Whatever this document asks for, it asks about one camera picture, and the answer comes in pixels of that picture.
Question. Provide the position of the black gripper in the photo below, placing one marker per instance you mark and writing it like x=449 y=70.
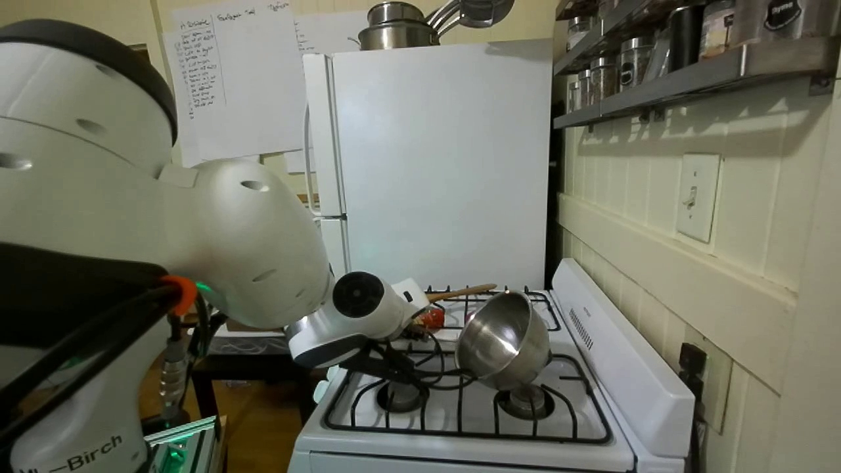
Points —
x=412 y=321

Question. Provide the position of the cinnamon bottle orange cap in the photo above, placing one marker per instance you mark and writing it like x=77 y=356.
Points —
x=432 y=319

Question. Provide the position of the stainless steel bowl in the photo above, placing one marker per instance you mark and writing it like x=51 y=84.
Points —
x=504 y=342

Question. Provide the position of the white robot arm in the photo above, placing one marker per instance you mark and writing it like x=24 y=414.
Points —
x=253 y=244

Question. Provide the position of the wooden spoon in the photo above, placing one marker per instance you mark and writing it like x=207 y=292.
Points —
x=463 y=292

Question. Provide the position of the white plastic bin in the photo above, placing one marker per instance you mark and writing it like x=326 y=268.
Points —
x=250 y=342

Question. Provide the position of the black low table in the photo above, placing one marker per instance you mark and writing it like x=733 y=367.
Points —
x=253 y=368

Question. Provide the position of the white refrigerator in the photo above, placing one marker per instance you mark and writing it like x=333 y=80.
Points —
x=455 y=158

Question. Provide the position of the white gas stove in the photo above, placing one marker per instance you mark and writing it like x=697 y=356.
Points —
x=614 y=376

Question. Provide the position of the black power plug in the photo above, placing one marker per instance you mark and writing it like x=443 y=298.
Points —
x=693 y=363

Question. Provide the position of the large steel pot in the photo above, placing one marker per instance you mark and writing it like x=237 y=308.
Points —
x=397 y=38

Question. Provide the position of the handwritten white paper sheet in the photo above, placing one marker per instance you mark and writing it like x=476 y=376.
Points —
x=245 y=80

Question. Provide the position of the clear glass spice jar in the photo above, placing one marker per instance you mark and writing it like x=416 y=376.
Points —
x=587 y=82
x=633 y=62

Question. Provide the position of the small steel pot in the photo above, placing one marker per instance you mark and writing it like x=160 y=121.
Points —
x=395 y=12

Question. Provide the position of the dark glass spice jar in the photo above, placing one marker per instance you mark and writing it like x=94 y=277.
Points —
x=685 y=36

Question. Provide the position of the metal frame with green light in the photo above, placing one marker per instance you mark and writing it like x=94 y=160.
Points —
x=179 y=447

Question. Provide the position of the cream light switch plate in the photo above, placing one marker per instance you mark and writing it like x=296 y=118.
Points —
x=697 y=197

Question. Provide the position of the cream wall outlet plate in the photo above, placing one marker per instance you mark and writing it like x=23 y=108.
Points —
x=722 y=396

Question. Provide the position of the steel wall spice rack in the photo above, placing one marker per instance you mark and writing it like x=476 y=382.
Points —
x=700 y=80

